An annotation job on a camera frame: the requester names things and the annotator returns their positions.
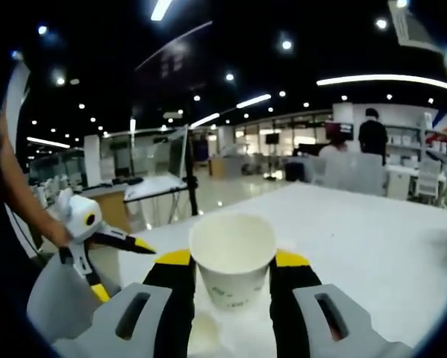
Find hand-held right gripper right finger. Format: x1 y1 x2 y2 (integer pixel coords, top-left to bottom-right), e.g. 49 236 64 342
268 248 414 358

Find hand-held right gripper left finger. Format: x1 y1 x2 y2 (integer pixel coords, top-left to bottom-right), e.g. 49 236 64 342
53 248 198 358

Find white paper cup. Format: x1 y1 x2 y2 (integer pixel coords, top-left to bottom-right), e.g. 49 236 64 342
188 211 277 310

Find person's left hand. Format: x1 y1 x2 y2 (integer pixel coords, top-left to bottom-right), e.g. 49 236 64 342
40 214 74 249

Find wooden cabinet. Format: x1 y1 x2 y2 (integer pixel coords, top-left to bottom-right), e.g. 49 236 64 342
83 184 131 234

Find small white side desk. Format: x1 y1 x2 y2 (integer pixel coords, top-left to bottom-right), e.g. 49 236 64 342
124 177 189 204

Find person's dark shirt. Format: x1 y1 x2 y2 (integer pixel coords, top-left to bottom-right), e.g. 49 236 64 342
0 126 49 336

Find white table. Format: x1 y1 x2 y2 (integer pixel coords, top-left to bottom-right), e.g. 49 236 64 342
118 182 447 358

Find wooden counter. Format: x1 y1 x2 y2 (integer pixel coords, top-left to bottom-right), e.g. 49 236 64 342
207 156 243 178

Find black suitcase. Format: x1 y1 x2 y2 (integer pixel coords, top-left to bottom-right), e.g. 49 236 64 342
284 162 302 183

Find white mesh office chair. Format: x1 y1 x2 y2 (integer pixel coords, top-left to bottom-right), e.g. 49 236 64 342
416 160 447 206

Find short ceiling light strip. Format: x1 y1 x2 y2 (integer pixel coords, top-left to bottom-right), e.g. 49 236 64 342
236 93 272 110
150 0 174 22

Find white storage shelf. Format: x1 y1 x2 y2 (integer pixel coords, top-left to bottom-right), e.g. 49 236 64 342
385 125 447 169

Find curved ceiling light strip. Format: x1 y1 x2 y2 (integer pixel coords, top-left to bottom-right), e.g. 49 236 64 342
316 74 447 93

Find round ceiling downlights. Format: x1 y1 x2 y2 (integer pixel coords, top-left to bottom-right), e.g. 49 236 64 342
28 0 437 145

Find ceiling air conditioner vent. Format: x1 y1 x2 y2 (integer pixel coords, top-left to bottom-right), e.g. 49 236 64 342
388 0 446 54

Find dark wall display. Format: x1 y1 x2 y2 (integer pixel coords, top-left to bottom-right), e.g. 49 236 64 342
325 122 354 142

